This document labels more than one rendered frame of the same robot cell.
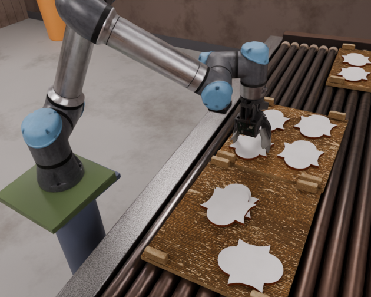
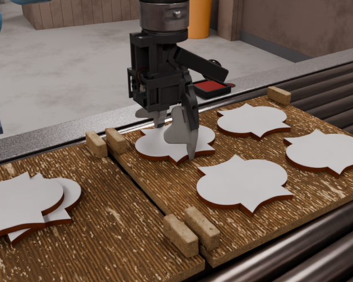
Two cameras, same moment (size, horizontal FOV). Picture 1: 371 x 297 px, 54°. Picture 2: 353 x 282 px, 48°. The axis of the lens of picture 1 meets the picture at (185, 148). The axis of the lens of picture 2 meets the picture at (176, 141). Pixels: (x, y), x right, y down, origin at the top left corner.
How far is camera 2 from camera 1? 76 cm
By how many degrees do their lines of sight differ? 24
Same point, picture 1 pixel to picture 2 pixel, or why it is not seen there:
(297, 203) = (131, 258)
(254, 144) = not seen: hidden behind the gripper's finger
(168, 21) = (311, 37)
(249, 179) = (107, 185)
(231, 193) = (36, 188)
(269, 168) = (161, 183)
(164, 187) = not seen: outside the picture
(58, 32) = (190, 29)
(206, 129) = not seen: hidden behind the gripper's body
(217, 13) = not seen: outside the picture
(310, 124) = (320, 144)
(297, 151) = (242, 174)
